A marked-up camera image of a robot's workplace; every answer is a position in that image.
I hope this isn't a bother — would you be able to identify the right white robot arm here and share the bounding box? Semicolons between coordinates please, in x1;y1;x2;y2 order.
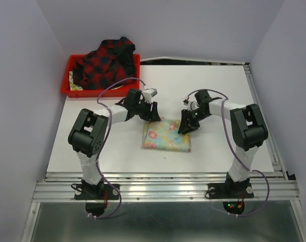
178;89;269;199

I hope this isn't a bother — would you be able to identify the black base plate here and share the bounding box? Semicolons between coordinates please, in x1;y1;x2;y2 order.
71;183;119;201
205;183;254;200

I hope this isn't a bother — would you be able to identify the yellow floral cloth in bin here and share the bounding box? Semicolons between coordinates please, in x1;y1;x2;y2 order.
69;71;83;91

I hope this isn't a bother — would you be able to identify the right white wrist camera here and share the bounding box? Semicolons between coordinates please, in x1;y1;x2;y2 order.
183;96;198;111

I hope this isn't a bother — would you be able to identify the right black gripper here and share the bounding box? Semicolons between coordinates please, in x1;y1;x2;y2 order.
178;108;210;134

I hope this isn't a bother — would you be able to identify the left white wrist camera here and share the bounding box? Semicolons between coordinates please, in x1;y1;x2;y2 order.
142;88;158;103

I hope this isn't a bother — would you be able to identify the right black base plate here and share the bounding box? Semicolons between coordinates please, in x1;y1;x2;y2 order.
205;183;254;200

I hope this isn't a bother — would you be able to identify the red black plaid skirt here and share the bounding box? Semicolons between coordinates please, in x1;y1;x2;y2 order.
72;36;137;90

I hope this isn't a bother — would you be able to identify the pastel floral skirt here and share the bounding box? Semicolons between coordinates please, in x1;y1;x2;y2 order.
142;118;191;152

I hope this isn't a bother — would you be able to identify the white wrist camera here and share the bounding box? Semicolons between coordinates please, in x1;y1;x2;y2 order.
183;96;198;111
142;88;158;103

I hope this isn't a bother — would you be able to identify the red plastic bin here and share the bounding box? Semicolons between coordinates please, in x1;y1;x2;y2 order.
61;54;140;98

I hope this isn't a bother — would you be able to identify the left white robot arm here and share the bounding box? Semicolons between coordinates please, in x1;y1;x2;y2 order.
68;88;161;199

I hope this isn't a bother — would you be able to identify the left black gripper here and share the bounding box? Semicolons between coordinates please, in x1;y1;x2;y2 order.
134;98;161;123

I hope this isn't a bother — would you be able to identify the aluminium front rail frame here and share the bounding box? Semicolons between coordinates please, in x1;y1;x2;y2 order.
22;170;306;241

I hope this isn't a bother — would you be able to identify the aluminium right rail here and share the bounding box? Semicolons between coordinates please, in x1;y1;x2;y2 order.
242;63;296;181

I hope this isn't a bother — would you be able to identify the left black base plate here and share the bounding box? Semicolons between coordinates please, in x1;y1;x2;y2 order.
71;183;119;201

